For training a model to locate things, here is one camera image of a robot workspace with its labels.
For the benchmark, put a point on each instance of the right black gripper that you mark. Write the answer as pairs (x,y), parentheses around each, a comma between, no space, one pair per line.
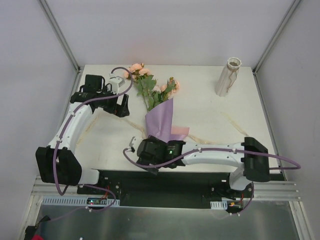
(146,152)

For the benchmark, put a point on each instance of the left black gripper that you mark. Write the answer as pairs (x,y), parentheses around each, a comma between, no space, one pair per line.
(119,107)

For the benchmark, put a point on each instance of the cream printed ribbon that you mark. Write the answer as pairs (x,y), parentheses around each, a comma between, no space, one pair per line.
(107,133)

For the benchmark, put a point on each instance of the pink flower stem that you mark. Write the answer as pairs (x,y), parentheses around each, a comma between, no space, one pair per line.
(160,94)
(144,82)

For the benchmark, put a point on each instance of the purple pink wrapping paper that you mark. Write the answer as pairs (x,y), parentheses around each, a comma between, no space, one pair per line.
(159,122)

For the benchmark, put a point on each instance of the white ribbed ceramic vase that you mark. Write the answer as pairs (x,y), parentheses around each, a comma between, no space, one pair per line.
(228,76)

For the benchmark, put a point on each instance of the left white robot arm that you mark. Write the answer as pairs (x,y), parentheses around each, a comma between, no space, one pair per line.
(57,162)

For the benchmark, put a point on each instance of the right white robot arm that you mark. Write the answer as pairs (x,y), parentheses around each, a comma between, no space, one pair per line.
(249,158)

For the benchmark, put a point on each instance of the red black object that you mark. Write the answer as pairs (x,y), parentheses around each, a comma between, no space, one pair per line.
(30,231)

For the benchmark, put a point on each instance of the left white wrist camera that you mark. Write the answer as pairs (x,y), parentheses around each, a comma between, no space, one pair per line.
(116,83)

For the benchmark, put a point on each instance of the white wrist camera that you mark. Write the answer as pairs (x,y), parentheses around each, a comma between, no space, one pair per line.
(116,83)
(133,144)

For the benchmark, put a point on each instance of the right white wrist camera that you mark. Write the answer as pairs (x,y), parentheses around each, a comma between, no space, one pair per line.
(133,144)

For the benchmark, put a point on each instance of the left aluminium frame post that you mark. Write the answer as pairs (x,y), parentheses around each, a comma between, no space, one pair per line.
(59,34)

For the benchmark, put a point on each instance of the aluminium frame post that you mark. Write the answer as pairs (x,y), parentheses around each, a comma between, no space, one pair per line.
(59,34)
(295,4)

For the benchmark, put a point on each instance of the right white cable duct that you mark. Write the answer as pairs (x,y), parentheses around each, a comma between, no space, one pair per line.
(219,205)

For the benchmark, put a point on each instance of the white cable duct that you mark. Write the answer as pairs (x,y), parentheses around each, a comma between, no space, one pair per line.
(82,201)
(219,205)

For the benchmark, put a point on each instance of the left white cable duct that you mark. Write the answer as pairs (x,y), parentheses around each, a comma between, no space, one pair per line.
(82,201)

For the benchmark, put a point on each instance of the aluminium rail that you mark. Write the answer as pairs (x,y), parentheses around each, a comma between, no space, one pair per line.
(276,191)

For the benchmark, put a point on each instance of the right aluminium frame post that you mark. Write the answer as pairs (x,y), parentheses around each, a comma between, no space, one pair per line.
(295,4)

